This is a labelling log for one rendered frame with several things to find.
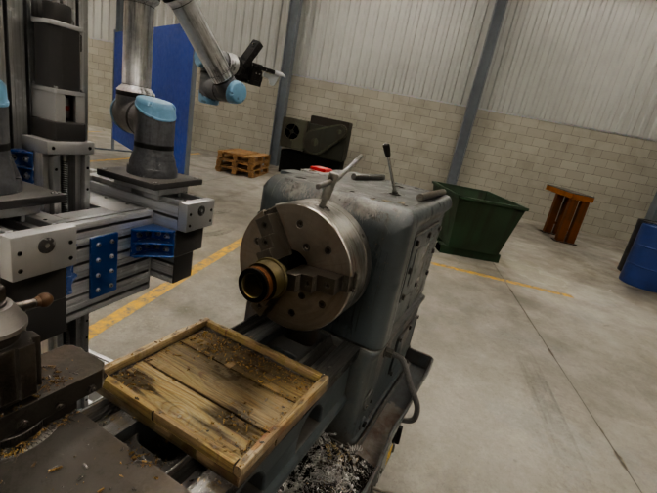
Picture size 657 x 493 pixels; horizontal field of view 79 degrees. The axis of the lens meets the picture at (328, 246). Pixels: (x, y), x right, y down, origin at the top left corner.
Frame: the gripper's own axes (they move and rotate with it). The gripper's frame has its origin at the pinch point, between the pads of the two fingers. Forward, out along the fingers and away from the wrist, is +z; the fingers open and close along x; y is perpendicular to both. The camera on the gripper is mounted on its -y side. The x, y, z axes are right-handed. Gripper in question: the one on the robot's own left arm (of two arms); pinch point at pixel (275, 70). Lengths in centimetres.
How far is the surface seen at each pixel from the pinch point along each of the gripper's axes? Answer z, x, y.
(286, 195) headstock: -42, 65, 28
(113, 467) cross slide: -102, 105, 47
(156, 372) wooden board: -83, 82, 59
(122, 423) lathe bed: -93, 90, 60
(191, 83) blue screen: 180, -365, 52
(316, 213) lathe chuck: -53, 86, 24
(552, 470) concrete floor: 91, 162, 137
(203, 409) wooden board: -82, 97, 57
